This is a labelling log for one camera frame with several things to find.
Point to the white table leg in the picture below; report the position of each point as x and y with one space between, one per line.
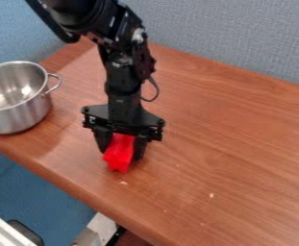
98 232

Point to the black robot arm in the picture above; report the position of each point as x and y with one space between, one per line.
110 24

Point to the red plastic block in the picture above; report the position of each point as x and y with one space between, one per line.
119 153

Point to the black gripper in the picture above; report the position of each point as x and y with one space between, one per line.
123 116

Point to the metal pot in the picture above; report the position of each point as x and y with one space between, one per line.
26 88

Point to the white appliance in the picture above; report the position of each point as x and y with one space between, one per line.
11 237

